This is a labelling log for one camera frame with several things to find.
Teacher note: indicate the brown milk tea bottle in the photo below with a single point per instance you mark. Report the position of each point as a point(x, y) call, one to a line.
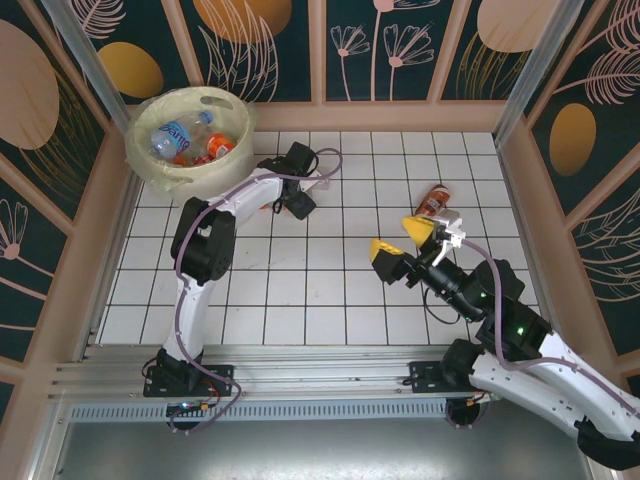
point(436, 199)

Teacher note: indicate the cream plastic bin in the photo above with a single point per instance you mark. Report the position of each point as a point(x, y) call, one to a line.
point(220, 175)

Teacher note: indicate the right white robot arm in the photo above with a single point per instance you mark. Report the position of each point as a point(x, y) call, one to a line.
point(525, 385)

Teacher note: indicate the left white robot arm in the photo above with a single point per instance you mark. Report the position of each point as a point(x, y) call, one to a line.
point(192, 310)

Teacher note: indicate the grey metal sheet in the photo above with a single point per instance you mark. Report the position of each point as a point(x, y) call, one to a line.
point(320, 455)

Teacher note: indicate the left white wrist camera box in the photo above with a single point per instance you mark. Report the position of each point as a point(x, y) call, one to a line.
point(315, 184)

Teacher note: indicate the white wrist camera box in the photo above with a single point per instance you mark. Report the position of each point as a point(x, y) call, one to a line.
point(315, 184)
point(450, 222)

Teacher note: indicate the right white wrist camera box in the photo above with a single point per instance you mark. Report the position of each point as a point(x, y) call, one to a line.
point(450, 222)

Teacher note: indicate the right black mount plate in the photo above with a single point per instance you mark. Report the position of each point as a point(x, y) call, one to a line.
point(422, 375)

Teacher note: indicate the black mount plate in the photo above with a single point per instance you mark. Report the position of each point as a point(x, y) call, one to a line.
point(220, 375)
point(422, 375)

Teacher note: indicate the right aluminium side rail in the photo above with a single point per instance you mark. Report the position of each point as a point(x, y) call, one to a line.
point(516, 200)

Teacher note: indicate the aluminium side rail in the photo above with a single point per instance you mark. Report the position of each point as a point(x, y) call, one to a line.
point(516, 200)
point(100, 300)

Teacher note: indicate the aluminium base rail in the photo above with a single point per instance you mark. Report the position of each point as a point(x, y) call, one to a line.
point(310, 372)

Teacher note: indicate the left black mount plate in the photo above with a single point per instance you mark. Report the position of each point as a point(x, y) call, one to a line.
point(220, 375)

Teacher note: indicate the right aluminium corner post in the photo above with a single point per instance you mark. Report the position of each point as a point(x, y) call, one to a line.
point(530, 65)

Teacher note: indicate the aluminium corner post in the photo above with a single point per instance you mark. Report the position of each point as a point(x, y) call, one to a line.
point(530, 65)
point(85, 55)

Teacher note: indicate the left aluminium side rail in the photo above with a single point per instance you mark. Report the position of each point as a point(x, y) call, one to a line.
point(100, 300)

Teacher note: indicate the left aluminium corner post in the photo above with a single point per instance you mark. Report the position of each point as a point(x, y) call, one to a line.
point(85, 55)

